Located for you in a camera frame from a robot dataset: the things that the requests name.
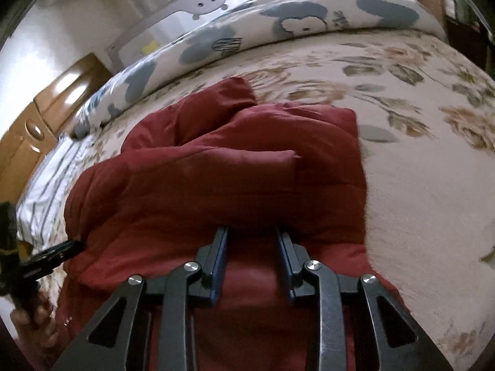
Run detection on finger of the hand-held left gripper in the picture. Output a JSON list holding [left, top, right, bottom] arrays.
[[21, 240, 86, 277]]

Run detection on grey striped pillow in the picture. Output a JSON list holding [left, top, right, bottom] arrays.
[[15, 135, 97, 256]]

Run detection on grey bed guard rail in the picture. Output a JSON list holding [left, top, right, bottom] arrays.
[[106, 0, 329, 74]]

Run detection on blue cloud print duvet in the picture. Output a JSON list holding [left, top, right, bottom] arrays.
[[73, 0, 445, 140]]

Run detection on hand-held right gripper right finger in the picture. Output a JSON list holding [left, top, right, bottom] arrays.
[[275, 227, 453, 371]]

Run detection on person's left hand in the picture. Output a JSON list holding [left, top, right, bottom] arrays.
[[10, 290, 62, 356]]

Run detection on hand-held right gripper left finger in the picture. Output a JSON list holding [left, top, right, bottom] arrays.
[[50, 227, 229, 371]]

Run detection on floral bed blanket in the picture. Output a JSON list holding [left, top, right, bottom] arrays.
[[23, 29, 495, 369]]

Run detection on wooden headboard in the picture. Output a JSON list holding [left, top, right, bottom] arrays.
[[0, 52, 113, 217]]

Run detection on dark red quilted garment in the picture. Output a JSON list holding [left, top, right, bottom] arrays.
[[50, 77, 411, 371]]

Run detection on dark cluttered shelf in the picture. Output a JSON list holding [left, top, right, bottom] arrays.
[[437, 0, 495, 86]]

